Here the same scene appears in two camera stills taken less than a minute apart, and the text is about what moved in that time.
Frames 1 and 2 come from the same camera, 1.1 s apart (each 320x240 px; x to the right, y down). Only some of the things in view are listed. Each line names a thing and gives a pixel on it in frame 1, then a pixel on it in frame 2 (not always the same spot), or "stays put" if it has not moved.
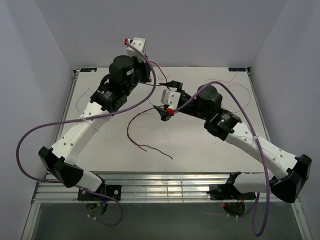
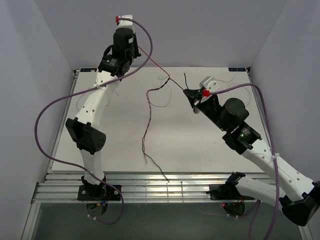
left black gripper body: (140, 74) -> (133, 52)
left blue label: (88, 69) stays put
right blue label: (236, 69) stays put
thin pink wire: (231, 84) stays put
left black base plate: (114, 191) stays put
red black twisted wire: (141, 113) -> (148, 106)
